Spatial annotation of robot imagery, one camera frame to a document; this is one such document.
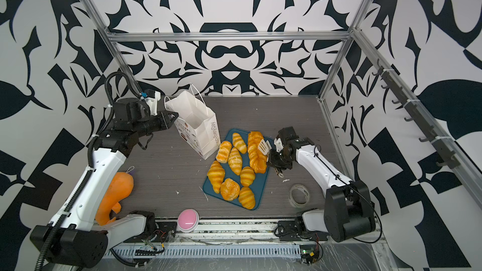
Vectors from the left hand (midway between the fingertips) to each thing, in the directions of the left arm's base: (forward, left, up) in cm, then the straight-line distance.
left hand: (176, 110), depth 72 cm
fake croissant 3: (-8, -22, -28) cm, 36 cm away
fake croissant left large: (-14, -13, -27) cm, 33 cm away
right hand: (-11, -37, -24) cm, 46 cm away
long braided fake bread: (-8, -32, -28) cm, 43 cm away
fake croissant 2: (-3, -16, -27) cm, 32 cm away
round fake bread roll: (-21, -19, -28) cm, 40 cm away
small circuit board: (-44, -49, -33) cm, 73 cm away
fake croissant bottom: (-25, -26, -28) cm, 45 cm away
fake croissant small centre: (-15, -27, -29) cm, 42 cm away
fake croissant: (+2, -24, -27) cm, 36 cm away
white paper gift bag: (-4, -8, -6) cm, 11 cm away
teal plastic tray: (-13, -21, -31) cm, 39 cm away
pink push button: (-32, -2, -30) cm, 44 cm away
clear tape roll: (-23, -49, -31) cm, 62 cm away
